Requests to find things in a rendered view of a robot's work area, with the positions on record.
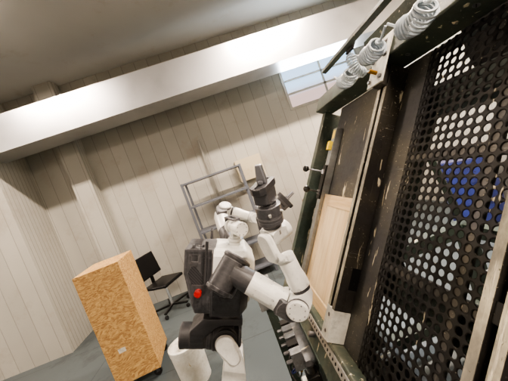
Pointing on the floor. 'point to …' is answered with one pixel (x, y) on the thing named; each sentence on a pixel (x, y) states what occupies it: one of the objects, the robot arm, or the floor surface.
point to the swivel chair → (147, 267)
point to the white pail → (190, 363)
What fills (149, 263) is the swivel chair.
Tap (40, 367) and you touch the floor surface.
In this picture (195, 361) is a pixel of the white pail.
